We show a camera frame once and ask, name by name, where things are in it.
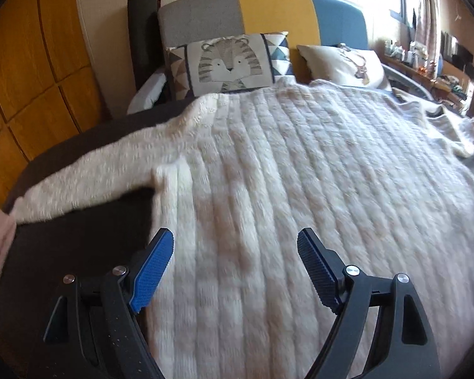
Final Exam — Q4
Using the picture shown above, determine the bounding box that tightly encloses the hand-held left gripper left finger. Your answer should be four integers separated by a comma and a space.
43, 227, 174, 379

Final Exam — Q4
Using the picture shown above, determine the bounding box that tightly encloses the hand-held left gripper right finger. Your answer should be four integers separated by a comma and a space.
296, 227, 443, 379

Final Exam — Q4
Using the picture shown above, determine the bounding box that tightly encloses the cream knitted sweater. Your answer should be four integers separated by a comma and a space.
12, 77, 474, 379

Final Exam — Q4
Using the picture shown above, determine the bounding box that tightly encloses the grey padded armrest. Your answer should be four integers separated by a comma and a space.
383, 65, 435, 101
126, 69, 170, 115

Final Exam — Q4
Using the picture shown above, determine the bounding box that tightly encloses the cream embroidered cushion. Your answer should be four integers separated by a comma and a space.
297, 43, 392, 91

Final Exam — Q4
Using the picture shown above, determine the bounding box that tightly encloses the tiger print cushion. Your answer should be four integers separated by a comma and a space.
165, 32, 295, 101

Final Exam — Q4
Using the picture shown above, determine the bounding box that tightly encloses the wooden wardrobe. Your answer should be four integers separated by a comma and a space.
0, 0, 103, 210

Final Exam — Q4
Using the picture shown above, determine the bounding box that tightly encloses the cluttered shelf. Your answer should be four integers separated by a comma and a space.
383, 27, 474, 127

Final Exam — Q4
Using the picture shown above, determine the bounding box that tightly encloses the black rolled mat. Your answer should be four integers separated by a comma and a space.
127, 0, 167, 95

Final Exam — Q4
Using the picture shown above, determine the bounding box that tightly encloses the grey yellow blue headboard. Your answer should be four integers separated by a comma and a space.
158, 0, 370, 83

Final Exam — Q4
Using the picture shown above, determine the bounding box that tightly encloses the patterned curtain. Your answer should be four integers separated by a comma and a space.
415, 0, 443, 75

